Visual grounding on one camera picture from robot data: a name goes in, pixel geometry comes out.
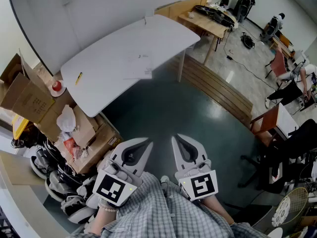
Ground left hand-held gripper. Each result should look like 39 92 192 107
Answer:
92 137 154 207

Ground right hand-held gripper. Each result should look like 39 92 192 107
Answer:
171 134 219 202

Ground printed paper booklet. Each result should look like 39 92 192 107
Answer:
123 50 153 80

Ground person's left forearm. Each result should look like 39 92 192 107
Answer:
85 202 119 236

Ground person's right forearm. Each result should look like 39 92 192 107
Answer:
198 194 235 226

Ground large cardboard box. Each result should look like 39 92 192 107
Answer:
37 93 124 175

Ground red snack packet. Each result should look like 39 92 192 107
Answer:
63 137 78 156

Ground slatted wooden bench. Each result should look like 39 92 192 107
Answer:
170 55 254 129

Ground pile of grey black headsets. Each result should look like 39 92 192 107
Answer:
29 137 100 226

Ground white plastic bag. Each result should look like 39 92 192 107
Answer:
56 104 76 133

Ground brown wooden chair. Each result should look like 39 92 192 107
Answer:
249 104 280 146

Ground black office chair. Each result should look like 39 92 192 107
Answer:
237 119 317 208

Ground white side table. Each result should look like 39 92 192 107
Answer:
277 103 300 140

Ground yellow plastic bin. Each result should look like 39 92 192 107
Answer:
11 114 30 140

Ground badminton racket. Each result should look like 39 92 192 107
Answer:
271 186 309 228

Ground light wooden shelf board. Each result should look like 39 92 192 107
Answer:
0 152 38 186

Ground red chair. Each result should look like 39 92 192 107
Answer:
264 47 289 79

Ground white curved desk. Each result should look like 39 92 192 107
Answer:
0 150 72 238

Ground light wooden table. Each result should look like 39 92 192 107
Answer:
178 10 230 65

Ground wooden partition board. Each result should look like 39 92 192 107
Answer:
155 0 209 22

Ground white bead bracelet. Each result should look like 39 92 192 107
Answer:
98 203 119 213

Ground black floor cable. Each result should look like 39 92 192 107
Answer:
222 26 278 89

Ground black cable bundle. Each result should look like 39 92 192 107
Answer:
240 32 256 50

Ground black ring-shaped equipment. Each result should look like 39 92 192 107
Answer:
194 5 236 27

